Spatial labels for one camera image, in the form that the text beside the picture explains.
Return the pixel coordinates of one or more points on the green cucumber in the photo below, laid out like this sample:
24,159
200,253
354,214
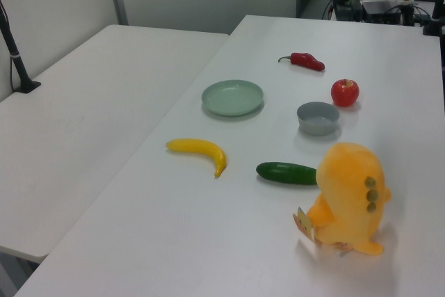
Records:
285,172

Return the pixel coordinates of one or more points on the red chili pepper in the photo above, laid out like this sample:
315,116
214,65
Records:
306,60

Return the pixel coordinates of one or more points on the grey green device box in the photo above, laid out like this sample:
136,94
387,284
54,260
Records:
347,11

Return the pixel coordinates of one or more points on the yellow banana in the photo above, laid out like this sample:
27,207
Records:
198,145

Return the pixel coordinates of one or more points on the red apple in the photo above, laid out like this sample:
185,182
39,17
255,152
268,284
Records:
344,94

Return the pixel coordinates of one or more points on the plush toy paper tag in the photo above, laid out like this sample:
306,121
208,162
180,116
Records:
304,224

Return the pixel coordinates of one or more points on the black pole stand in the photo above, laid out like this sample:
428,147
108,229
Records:
17,64

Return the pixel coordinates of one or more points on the grey bowl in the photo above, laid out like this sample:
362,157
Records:
318,119

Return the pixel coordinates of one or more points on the white side table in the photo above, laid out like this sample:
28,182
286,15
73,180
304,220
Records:
87,102

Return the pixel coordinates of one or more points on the black flat box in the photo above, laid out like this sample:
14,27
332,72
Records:
380,11

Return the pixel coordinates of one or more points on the orange plush toy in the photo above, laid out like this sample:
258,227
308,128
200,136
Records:
347,178

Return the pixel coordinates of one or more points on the pale green plate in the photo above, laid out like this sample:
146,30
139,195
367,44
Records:
232,98

